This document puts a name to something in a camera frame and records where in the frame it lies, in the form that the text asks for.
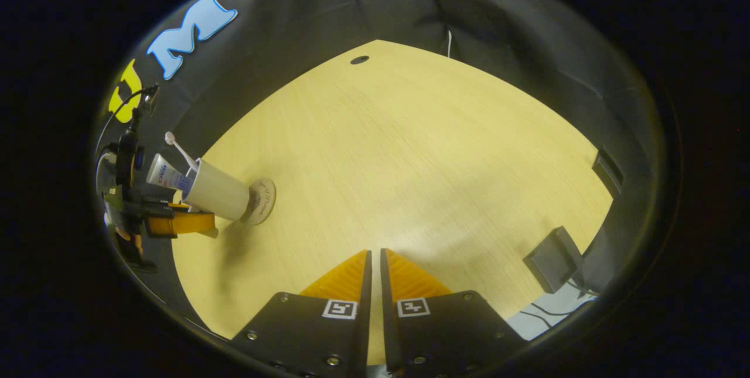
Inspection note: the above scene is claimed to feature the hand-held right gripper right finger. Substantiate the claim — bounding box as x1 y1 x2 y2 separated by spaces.
380 248 526 378

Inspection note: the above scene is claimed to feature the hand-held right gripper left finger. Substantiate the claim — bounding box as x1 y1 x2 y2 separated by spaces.
230 249 374 378

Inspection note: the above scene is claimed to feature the white toothpaste tube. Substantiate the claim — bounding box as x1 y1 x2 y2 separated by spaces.
146 153 195 195

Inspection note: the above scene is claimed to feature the white cup with wooden handle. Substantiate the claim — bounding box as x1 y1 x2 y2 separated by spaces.
180 158 251 222

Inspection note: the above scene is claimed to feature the white toothbrush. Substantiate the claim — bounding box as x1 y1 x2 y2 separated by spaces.
165 131 202 173

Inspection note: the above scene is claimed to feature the round cork coaster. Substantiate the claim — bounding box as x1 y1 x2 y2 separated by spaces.
243 178 277 227

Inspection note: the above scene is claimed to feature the light wooden desktop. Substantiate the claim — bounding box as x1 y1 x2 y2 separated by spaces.
171 40 613 367

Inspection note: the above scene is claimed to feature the black box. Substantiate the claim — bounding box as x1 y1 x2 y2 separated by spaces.
592 147 625 197
523 226 585 295

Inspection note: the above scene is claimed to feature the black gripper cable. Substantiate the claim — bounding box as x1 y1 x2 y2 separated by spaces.
96 85 160 159

